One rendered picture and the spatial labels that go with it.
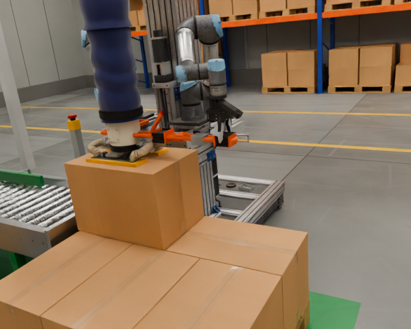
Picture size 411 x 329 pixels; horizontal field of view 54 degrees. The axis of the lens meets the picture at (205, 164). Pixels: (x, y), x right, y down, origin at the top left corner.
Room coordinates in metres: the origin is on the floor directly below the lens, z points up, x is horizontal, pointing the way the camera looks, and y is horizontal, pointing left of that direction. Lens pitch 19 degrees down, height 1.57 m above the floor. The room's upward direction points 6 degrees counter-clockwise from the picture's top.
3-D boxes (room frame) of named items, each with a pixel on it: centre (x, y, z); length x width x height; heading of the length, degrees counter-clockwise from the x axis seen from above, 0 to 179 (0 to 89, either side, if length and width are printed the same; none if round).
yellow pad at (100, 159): (2.02, 0.46, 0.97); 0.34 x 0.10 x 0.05; 59
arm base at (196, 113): (2.46, 0.05, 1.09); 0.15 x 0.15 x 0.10
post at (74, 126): (3.01, 0.95, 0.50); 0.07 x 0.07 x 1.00; 59
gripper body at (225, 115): (1.80, -0.08, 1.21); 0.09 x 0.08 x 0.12; 58
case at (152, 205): (2.09, 0.40, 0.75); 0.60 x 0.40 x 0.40; 58
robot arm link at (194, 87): (2.46, 0.04, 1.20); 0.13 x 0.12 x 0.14; 90
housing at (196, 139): (1.86, 0.01, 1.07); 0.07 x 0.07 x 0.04; 59
